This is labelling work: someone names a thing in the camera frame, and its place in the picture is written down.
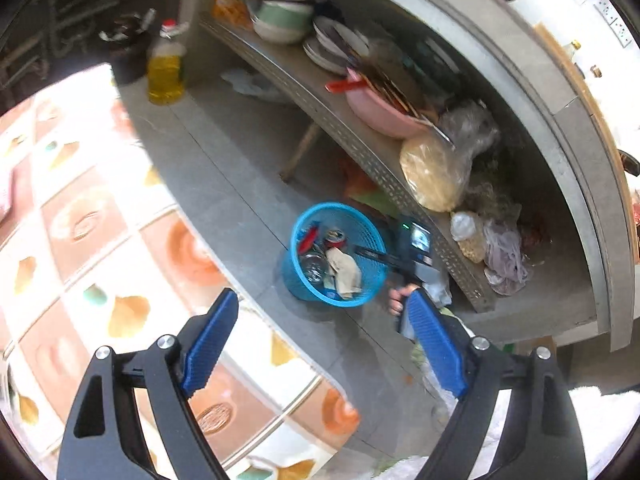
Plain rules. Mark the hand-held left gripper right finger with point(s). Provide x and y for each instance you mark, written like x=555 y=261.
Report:
x=435 y=340

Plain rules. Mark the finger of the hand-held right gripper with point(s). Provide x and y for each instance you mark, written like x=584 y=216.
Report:
x=375 y=254

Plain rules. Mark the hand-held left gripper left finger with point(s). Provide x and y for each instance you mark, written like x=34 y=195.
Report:
x=210 y=350

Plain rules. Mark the beige paper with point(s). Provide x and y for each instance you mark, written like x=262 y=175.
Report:
x=345 y=272

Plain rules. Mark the red drink can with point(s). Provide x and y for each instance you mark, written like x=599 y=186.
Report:
x=335 y=237

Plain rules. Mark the blue plastic mesh basket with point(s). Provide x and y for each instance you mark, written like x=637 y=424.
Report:
x=300 y=280

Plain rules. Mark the person's right hand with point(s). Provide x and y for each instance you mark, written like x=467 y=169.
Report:
x=397 y=301

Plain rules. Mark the white woven sack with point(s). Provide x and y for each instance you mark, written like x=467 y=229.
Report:
x=441 y=290

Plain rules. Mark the white knotted plastic bag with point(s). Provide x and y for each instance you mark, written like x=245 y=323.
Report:
x=465 y=225

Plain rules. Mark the clear bag of soybeans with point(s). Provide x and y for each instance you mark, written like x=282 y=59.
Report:
x=472 y=250

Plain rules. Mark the clear plastic container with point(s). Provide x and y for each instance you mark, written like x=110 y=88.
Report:
x=312 y=265

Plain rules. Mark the red wrapper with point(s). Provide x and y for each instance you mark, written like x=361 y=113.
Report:
x=307 y=240

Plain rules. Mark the clear bag of yellow noodles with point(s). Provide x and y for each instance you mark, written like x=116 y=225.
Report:
x=430 y=170

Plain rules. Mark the purple plastic bag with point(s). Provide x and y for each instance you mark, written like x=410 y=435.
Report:
x=505 y=260

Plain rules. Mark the bag of brown dried goods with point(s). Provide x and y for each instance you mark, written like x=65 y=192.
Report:
x=495 y=197

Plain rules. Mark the perforated metal shelf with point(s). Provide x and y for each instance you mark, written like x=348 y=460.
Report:
x=350 y=145

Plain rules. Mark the crumpled clear plastic bag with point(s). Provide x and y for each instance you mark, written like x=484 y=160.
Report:
x=470 y=127

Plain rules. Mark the pink plastic basin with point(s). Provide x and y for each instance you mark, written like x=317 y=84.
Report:
x=380 y=115

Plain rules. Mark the bundle of chopsticks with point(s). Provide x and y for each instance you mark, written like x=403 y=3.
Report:
x=390 y=90

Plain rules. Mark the red plastic utensil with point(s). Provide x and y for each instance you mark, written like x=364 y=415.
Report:
x=340 y=85

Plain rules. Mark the table with printed tablecloth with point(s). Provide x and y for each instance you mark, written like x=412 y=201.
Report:
x=90 y=220

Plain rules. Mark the white fluffy blanket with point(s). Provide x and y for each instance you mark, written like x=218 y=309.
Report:
x=610 y=420

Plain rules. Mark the white crumpled plastic bag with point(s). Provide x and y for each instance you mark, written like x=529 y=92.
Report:
x=250 y=82

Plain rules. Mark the stack of white plates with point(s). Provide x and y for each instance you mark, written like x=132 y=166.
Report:
x=330 y=45

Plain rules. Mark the concrete counter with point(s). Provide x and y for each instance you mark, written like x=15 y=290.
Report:
x=500 y=35

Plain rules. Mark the green bowl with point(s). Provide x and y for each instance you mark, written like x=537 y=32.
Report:
x=285 y=17

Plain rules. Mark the yellow cooking oil bottle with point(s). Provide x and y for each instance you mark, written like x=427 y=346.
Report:
x=165 y=75

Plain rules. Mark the orange snack packet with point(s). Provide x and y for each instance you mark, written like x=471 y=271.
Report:
x=227 y=0

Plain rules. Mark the black pot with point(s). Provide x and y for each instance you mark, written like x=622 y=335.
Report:
x=125 y=45

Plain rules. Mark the white wall socket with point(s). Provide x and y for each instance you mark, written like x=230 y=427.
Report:
x=605 y=11
x=623 y=33

